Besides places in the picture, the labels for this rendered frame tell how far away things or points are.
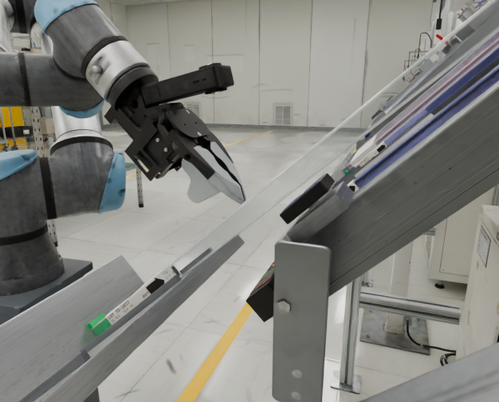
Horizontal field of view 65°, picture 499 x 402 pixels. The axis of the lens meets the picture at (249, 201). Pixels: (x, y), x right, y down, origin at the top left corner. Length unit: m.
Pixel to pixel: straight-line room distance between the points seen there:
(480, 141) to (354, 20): 9.00
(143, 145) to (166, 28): 10.31
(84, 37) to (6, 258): 0.41
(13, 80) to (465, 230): 1.72
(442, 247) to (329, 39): 7.76
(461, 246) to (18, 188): 1.69
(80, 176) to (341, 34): 8.75
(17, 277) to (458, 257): 1.69
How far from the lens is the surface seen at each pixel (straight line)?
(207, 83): 0.48
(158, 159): 0.51
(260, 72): 9.67
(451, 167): 0.36
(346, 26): 9.33
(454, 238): 1.93
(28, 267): 0.78
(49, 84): 0.64
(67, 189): 0.75
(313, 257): 0.34
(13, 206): 0.76
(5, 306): 0.77
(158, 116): 0.50
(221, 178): 0.48
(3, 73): 0.64
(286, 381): 0.41
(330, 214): 0.34
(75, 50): 0.56
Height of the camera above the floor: 0.88
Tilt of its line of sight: 16 degrees down
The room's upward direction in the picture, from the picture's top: straight up
